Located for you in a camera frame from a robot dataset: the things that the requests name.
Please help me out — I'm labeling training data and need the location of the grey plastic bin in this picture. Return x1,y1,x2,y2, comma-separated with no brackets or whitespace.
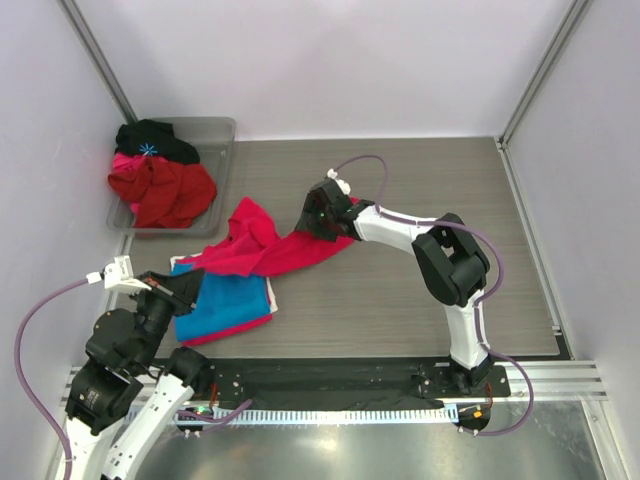
106,117,236,238

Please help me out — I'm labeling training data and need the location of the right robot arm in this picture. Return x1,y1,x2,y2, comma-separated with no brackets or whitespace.
296,177,493,396

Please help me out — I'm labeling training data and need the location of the right aluminium frame post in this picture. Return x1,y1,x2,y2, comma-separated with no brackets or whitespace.
496,0,592,150

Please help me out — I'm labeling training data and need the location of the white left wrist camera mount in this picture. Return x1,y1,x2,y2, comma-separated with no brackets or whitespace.
85,255,152,295

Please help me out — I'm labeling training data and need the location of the folded pink t-shirt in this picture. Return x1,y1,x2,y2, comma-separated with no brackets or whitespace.
171,253,279,348

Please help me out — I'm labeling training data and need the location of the pink t-shirt in bin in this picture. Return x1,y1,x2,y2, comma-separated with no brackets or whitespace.
107,153,153,215

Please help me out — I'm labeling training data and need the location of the left aluminium frame post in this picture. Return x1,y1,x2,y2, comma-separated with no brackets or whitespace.
57,0,138,123

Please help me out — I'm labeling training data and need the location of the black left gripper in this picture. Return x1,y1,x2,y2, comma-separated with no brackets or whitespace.
129,265,205,369

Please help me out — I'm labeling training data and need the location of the aluminium frame post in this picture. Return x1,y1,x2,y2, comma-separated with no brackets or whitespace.
57,0,138,123
496,0,592,150

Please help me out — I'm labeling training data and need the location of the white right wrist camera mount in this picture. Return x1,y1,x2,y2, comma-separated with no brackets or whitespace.
326,169,351,196

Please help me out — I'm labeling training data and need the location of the black t-shirt with blue print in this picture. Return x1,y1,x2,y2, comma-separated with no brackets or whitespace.
115,119,200,165

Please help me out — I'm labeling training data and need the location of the slotted white cable duct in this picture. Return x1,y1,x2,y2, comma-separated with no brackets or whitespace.
160,404,459,428

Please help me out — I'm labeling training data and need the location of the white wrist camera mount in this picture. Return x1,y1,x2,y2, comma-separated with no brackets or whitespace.
85,255,152,295
326,169,351,196

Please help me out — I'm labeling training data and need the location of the folded blue t-shirt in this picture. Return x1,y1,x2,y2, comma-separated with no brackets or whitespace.
169,259,274,344

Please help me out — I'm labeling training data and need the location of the crimson pink t-shirt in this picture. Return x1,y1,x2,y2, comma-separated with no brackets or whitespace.
193,197,354,277

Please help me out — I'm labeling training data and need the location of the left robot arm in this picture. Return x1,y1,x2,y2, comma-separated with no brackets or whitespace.
64,263,214,479

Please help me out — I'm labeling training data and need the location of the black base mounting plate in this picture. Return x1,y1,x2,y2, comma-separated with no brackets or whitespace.
213,357,511,409

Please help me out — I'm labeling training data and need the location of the aluminium front rail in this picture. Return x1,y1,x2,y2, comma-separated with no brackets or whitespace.
67,360,609,407

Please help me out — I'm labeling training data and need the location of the dark red t-shirt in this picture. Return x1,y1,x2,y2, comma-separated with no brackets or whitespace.
107,157,217,229

